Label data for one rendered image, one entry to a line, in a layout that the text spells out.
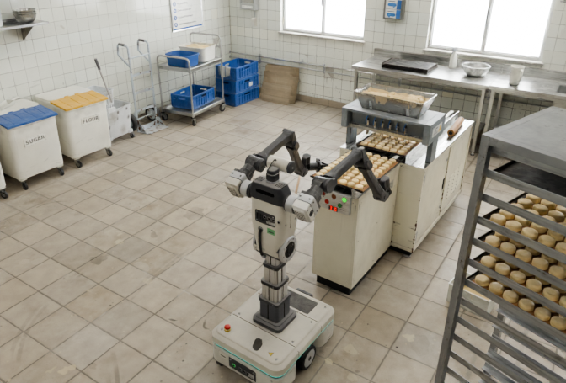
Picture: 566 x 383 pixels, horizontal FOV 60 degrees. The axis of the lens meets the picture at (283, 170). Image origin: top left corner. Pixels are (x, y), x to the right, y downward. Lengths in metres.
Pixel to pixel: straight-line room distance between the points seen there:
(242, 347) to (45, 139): 3.45
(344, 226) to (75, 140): 3.48
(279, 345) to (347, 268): 0.88
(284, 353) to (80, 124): 3.79
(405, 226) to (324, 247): 0.77
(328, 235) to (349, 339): 0.71
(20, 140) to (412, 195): 3.79
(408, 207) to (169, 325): 1.98
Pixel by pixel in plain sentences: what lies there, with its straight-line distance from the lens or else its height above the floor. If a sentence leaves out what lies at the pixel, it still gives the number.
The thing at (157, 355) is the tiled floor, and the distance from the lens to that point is 3.41.
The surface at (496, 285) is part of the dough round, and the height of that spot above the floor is 1.24.
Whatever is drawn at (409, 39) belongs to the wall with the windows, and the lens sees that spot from 7.04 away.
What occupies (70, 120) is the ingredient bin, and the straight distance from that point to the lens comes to 5.81.
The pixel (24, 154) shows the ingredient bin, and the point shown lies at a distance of 5.61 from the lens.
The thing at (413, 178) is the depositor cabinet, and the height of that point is 0.73.
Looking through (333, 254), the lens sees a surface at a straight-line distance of 3.61.
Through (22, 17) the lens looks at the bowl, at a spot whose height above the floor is 1.63.
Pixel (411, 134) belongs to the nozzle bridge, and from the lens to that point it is 3.83.
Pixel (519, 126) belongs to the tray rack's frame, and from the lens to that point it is 1.84.
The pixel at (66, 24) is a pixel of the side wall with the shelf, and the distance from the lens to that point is 6.45.
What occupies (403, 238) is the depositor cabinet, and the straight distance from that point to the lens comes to 4.13.
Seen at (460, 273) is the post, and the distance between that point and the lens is 1.96.
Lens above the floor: 2.39
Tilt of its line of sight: 26 degrees down
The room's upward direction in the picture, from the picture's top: straight up
